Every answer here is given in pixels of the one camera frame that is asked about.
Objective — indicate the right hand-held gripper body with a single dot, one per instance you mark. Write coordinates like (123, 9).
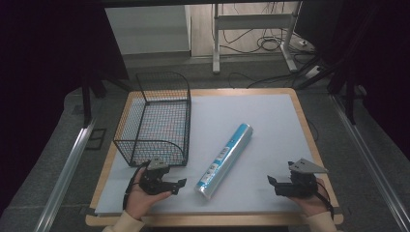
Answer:
(299, 185)

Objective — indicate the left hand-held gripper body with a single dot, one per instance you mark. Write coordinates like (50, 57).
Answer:
(154, 180)

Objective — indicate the blue and clear plastic roll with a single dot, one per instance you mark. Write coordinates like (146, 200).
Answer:
(225, 158)

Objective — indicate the person's right hand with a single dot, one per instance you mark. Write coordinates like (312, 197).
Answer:
(311, 203)

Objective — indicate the person's left hand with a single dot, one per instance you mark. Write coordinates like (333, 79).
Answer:
(140, 201)

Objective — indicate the white table mat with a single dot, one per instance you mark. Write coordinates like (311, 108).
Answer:
(274, 129)

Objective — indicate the black metal stand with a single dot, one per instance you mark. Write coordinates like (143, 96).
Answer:
(87, 100)

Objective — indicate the black tripod stand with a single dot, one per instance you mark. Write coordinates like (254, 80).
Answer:
(346, 90)

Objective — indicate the white power strip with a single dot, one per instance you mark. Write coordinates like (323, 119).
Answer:
(313, 72)

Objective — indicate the dark curtain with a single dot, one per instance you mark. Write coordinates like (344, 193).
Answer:
(386, 71)
(48, 64)

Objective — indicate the white cabinet panel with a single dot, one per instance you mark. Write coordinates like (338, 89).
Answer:
(146, 29)

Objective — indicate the dark monitor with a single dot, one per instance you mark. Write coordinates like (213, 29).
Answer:
(317, 22)

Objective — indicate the black floor frame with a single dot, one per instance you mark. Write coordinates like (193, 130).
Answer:
(96, 138)

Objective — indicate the aluminium rail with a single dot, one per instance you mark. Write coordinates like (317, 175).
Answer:
(66, 174)
(370, 164)

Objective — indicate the white metal desk frame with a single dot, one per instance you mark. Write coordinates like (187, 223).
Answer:
(254, 21)

